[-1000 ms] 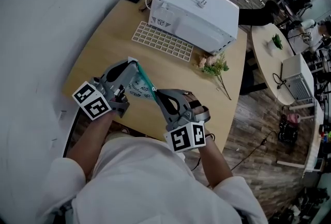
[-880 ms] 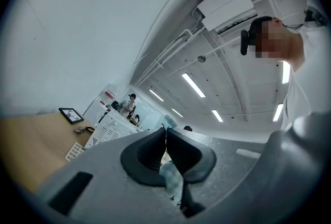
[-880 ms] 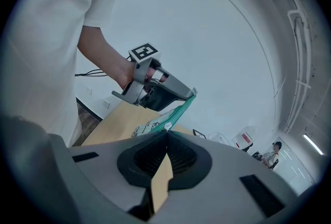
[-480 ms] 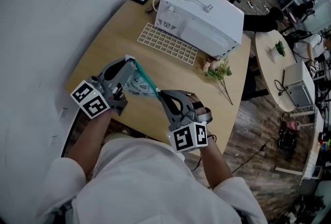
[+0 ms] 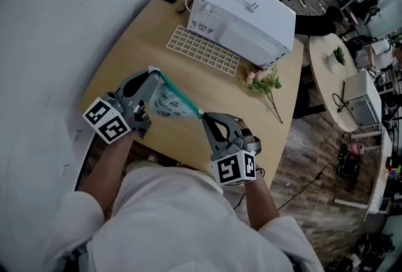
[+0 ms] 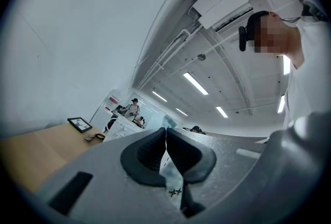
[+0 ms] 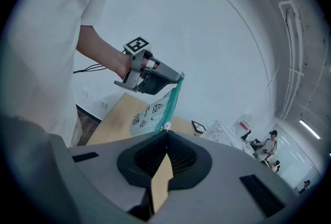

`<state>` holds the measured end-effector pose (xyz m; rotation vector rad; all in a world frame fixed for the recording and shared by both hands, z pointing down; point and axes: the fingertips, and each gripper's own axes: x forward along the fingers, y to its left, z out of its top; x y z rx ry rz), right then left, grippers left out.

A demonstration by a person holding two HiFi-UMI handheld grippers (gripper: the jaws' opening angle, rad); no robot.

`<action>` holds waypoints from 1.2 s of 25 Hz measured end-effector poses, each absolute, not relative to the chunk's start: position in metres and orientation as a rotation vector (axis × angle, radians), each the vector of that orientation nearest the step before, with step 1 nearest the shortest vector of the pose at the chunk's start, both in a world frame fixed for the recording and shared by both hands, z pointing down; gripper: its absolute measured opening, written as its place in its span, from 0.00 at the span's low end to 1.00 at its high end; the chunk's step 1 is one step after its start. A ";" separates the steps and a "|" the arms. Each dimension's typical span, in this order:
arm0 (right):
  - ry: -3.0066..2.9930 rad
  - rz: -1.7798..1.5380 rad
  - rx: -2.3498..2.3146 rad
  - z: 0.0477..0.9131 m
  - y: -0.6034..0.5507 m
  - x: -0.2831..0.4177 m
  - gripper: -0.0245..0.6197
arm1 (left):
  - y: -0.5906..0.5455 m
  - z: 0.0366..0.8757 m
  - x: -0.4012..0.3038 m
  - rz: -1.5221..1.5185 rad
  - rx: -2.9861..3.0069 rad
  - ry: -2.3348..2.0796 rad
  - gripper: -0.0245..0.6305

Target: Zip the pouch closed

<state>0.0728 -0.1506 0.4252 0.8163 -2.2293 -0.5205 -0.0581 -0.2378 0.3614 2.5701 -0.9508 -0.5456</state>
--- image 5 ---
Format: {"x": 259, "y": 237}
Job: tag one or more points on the person's left forearm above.
{"x": 106, "y": 170}

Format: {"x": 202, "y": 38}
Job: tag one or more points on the round white table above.
{"x": 323, "y": 88}

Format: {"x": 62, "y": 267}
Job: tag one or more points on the white plastic grid rack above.
{"x": 204, "y": 51}

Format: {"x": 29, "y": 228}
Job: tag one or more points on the white microwave with perforated back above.
{"x": 362, "y": 98}

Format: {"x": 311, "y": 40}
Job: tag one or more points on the artificial pink flower bouquet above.
{"x": 264, "y": 82}

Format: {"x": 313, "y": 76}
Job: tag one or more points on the person's right hand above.
{"x": 246, "y": 134}

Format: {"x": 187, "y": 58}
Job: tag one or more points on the small dark twig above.
{"x": 182, "y": 10}

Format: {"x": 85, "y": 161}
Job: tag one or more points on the person's left shoe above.
{"x": 153, "y": 158}

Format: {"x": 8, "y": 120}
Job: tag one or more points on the long white table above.
{"x": 381, "y": 170}

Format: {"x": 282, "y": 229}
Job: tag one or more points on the person's right forearm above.
{"x": 260, "y": 208}

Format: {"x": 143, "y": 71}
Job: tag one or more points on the black metal rack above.
{"x": 392, "y": 107}

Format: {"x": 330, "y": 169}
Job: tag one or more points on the pink bag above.
{"x": 356, "y": 148}

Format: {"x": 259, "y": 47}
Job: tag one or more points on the light blue printed pouch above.
{"x": 169, "y": 102}

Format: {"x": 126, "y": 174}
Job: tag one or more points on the person's beige shorts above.
{"x": 147, "y": 166}

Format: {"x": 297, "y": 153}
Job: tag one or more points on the small potted green plant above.
{"x": 336, "y": 58}

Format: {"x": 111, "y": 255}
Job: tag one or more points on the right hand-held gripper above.
{"x": 229, "y": 170}

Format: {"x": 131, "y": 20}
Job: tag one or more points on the white microwave oven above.
{"x": 251, "y": 32}

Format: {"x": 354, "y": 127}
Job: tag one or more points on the person's white shirt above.
{"x": 176, "y": 226}

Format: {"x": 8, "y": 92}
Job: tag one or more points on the black office chair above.
{"x": 314, "y": 24}

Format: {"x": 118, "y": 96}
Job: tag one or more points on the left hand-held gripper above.
{"x": 106, "y": 120}

